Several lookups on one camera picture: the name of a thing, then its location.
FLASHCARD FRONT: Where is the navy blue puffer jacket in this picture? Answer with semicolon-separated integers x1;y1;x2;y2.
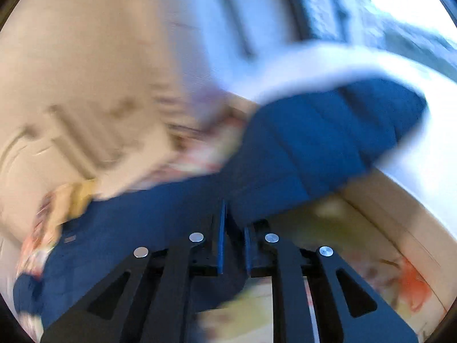
11;78;428;329

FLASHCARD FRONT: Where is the white window sill bench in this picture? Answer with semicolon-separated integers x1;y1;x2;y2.
238;43;456;233

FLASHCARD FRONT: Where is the floral bed sheet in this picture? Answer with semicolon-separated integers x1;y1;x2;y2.
13;114;421;342

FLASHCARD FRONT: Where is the white wooden headboard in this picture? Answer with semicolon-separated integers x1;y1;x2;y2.
1;98;174;242

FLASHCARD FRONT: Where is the dark framed window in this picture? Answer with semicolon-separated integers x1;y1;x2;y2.
290;0;456;80

